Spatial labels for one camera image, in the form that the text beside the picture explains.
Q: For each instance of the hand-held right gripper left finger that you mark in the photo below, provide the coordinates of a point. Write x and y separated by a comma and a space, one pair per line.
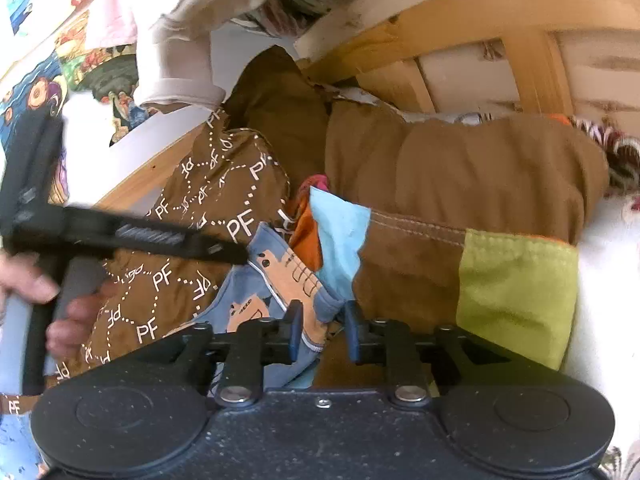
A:
296, 332

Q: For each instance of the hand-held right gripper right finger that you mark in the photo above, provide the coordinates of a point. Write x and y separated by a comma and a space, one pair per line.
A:
355, 334

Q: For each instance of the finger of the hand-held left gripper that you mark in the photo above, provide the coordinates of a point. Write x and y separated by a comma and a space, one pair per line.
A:
150, 239

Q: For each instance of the blue pants with orange print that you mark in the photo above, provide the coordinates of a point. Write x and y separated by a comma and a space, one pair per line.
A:
260, 280

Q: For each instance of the person's left hand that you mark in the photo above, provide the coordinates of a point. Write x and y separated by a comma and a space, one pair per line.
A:
75, 312

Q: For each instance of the brown white-patterned blanket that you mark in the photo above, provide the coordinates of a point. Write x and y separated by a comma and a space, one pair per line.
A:
225, 175

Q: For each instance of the magenta cloth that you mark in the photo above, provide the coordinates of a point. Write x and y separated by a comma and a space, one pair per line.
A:
315, 184

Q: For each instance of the light pink cloth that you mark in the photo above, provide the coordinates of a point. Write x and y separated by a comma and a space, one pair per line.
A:
115, 20

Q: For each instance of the cream garment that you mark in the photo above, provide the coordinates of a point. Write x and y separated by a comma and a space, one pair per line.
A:
175, 60

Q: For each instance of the light blue spotted cloth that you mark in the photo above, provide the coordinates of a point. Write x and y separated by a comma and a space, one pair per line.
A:
15, 440

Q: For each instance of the white floral bed sheet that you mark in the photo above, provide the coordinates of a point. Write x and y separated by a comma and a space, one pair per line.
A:
610, 310

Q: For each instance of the red and white knitted cloth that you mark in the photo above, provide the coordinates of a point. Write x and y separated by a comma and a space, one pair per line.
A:
620, 155

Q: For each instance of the wooden bed frame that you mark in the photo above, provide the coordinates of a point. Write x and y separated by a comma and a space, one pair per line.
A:
450, 5

